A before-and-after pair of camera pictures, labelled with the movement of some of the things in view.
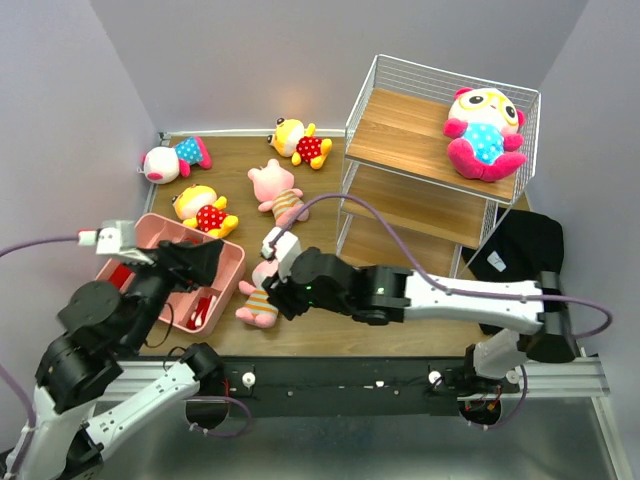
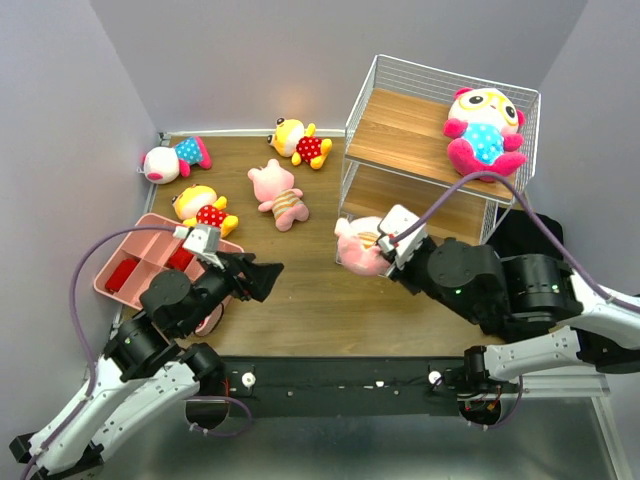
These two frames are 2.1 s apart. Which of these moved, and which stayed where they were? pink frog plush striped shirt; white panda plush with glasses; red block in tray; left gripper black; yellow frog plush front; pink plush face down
Moved: left gripper black; pink frog plush striped shirt
Stayed: white panda plush with glasses; yellow frog plush front; pink plush face down; red block in tray
